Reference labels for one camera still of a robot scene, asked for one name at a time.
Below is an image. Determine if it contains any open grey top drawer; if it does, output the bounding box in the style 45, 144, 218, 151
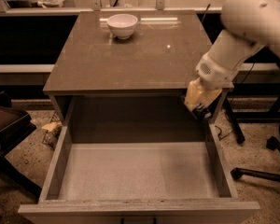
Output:
19, 126, 259, 224

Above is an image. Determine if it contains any wire basket with paper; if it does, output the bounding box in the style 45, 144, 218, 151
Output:
42, 113, 63, 150

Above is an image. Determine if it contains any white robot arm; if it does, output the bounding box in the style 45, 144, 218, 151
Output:
184, 0, 280, 112

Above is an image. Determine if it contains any dark brown chair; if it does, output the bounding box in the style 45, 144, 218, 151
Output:
0, 91, 42, 199

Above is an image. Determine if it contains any black table leg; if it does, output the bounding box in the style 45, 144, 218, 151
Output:
223, 99, 245, 144

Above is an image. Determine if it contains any white ceramic bowl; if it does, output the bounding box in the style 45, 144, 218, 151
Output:
106, 14, 138, 39

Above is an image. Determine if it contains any black office chair base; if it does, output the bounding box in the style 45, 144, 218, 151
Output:
231, 122, 280, 183

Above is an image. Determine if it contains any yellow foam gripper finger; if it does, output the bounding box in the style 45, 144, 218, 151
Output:
184, 78, 222, 112

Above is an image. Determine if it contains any grey cabinet with glossy top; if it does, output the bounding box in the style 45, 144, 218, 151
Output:
42, 10, 235, 144

